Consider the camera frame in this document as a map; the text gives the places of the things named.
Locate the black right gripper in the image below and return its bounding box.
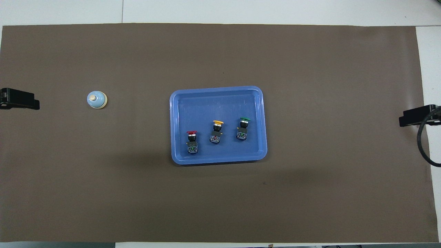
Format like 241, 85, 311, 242
399, 104, 441, 127

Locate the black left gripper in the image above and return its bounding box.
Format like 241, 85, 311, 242
0, 88, 40, 110

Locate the green push button switch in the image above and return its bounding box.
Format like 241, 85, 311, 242
236, 117, 251, 141

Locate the red push button switch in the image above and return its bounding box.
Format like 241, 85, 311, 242
186, 130, 199, 154

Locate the yellow push button switch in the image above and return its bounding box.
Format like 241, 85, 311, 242
209, 120, 224, 144

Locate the light blue service bell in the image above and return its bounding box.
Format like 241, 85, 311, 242
86, 90, 108, 110

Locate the blue plastic tray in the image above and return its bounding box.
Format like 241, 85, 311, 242
169, 86, 268, 165

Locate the brown table mat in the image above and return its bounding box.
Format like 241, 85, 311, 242
0, 23, 439, 243

